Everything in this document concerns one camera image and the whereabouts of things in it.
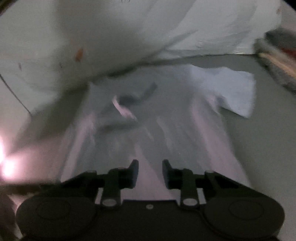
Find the stack of folded clothes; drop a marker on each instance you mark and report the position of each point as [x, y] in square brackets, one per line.
[276, 51]

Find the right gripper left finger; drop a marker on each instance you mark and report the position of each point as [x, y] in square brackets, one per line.
[114, 181]

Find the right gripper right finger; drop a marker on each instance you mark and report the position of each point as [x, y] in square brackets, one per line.
[189, 184]

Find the light blue t-shirt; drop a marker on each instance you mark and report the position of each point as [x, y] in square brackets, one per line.
[159, 112]

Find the carrot print backdrop sheet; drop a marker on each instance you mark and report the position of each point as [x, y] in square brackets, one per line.
[54, 46]

